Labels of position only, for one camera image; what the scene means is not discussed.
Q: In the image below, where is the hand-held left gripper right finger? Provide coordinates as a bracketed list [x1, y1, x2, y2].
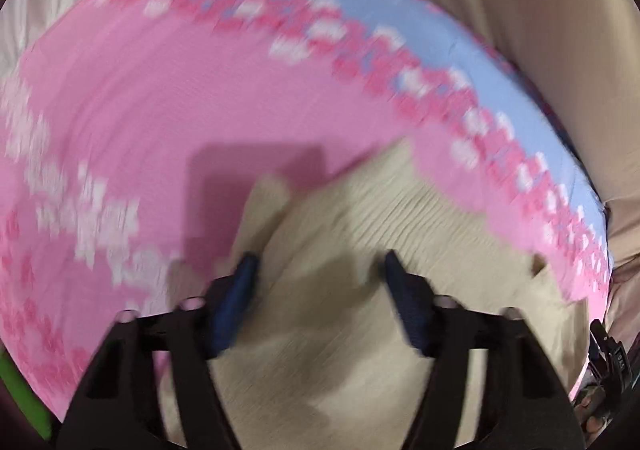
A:
[384, 250, 586, 450]

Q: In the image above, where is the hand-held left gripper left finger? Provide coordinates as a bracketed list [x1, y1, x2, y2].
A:
[55, 253, 261, 450]

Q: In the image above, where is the cream sweater with black hearts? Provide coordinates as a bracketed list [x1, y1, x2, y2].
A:
[160, 137, 592, 450]

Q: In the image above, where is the person's right hand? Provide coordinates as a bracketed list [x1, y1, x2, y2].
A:
[571, 379, 610, 437]

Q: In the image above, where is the pink and blue floral bedsheet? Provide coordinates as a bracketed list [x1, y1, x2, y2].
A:
[0, 0, 615, 437]

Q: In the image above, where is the bright green bar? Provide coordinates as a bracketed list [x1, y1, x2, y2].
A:
[0, 349, 53, 442]

